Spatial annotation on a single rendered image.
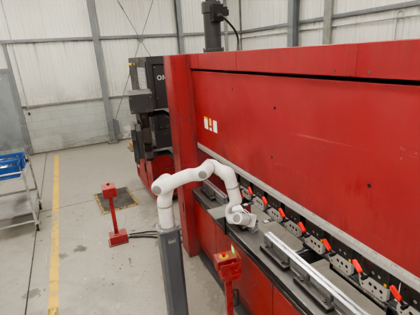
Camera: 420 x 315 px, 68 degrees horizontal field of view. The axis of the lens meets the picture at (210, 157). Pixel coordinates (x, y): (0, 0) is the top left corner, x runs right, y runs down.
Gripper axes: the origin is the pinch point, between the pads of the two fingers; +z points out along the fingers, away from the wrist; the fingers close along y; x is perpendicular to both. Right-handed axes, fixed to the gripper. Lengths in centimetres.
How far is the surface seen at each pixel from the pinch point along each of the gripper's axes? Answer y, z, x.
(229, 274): -42.0, -17.3, 2.7
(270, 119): 68, -57, -22
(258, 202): 15.0, -17.9, -7.3
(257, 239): -13.8, 1.3, -4.3
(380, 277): -4, -65, -97
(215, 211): -1.7, -3.1, 37.3
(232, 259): -32.4, -10.9, 6.9
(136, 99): 86, -33, 141
